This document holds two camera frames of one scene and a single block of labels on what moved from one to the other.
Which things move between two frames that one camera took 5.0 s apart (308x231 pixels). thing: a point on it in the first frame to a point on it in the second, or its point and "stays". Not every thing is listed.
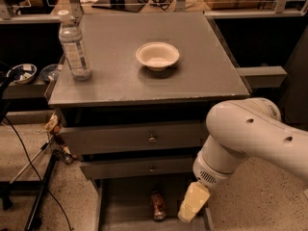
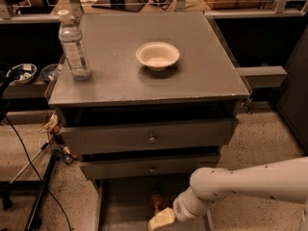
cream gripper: x=208 y=172 to x=179 y=208
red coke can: x=159 y=207 stays
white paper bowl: x=157 y=56 stays
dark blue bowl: x=48 y=72 stays
